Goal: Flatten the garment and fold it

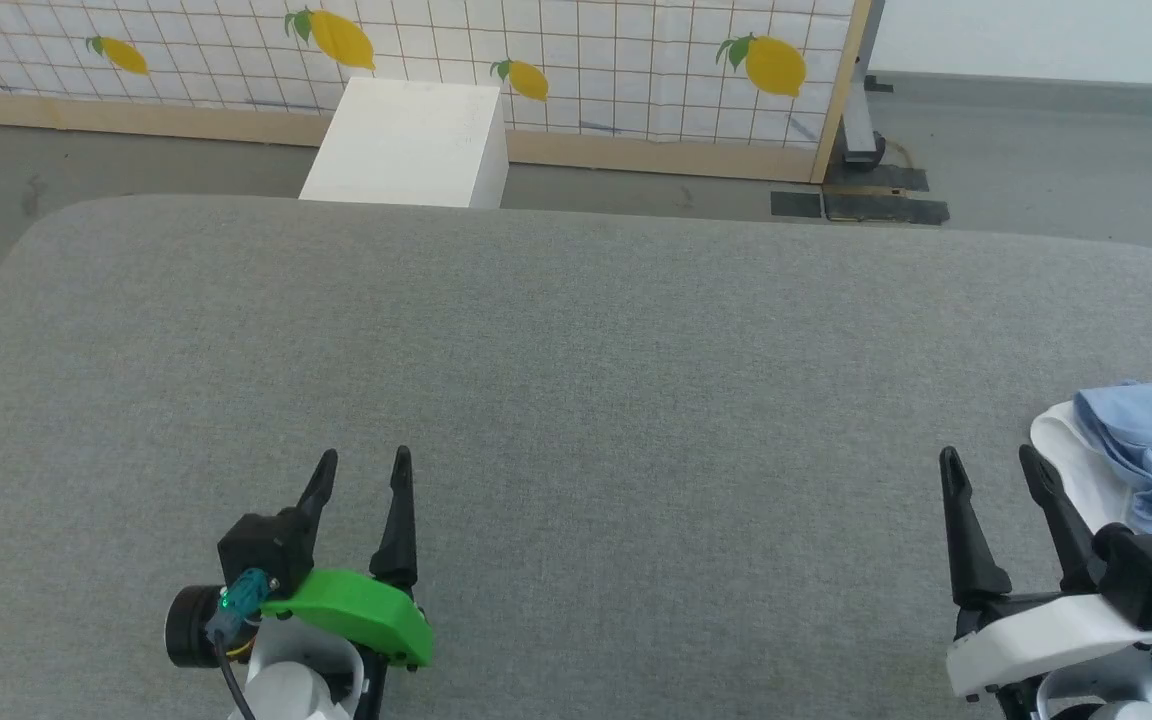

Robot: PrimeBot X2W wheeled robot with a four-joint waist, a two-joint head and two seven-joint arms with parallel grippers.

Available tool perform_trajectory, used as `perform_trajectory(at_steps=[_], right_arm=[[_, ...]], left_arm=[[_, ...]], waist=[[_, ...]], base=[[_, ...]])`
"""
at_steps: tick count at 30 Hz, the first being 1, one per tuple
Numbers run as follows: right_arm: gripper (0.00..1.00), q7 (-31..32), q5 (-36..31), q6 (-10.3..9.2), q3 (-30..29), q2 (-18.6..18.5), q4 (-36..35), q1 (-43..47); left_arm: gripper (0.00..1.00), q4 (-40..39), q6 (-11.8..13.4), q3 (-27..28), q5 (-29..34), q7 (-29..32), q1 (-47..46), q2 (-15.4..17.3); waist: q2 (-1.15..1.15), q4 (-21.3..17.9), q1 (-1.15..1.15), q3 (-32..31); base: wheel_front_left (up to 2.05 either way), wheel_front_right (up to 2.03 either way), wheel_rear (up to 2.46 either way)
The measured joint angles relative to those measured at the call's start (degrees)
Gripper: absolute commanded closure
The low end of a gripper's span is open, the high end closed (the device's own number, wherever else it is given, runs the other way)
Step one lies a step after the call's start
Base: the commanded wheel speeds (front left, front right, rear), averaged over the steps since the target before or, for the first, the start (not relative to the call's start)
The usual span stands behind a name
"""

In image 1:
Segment lemon print tiled panel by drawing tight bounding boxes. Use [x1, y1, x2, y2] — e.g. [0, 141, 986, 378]
[0, 0, 874, 185]

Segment white box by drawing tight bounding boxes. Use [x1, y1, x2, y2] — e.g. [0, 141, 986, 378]
[297, 76, 511, 210]

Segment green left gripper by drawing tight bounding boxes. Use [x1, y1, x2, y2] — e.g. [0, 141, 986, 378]
[260, 445, 435, 670]

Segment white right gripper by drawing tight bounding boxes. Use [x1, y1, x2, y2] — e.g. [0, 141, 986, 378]
[938, 443, 1152, 702]

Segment teal left cable connector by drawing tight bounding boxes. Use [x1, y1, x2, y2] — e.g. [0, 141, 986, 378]
[204, 567, 271, 643]

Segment grey metal panel support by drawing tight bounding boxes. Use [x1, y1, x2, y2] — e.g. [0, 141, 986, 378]
[840, 0, 895, 168]

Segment black floor plates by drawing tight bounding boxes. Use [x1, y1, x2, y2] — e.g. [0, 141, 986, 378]
[770, 164, 951, 227]

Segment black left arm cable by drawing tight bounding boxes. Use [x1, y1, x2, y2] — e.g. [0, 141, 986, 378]
[215, 638, 259, 720]

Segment white garment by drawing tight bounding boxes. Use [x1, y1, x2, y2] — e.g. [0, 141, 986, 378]
[1028, 399, 1139, 533]

